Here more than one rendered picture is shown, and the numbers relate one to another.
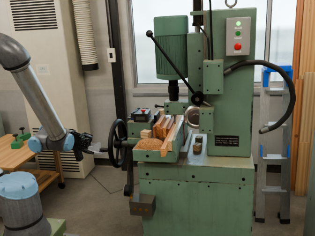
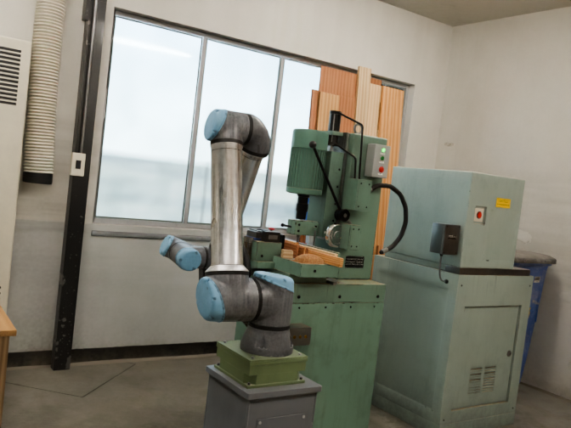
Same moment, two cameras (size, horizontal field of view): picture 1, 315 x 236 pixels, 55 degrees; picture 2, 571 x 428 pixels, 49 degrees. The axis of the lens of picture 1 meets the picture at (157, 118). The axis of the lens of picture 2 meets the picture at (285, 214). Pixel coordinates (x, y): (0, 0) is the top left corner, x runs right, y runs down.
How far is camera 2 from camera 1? 2.24 m
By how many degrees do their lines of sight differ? 48
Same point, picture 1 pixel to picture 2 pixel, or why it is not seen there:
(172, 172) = (322, 293)
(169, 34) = (320, 149)
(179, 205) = (322, 333)
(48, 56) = not seen: outside the picture
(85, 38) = (47, 129)
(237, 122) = (364, 242)
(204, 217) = (342, 345)
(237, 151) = (361, 273)
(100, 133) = (14, 303)
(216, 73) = (366, 191)
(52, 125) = not seen: hidden behind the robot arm
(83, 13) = (53, 91)
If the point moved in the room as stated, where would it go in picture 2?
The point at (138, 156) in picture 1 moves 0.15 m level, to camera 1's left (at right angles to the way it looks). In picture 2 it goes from (306, 271) to (283, 272)
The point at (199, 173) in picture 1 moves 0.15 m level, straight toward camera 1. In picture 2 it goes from (345, 292) to (368, 299)
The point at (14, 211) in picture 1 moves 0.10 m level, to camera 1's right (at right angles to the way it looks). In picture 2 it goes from (288, 306) to (307, 304)
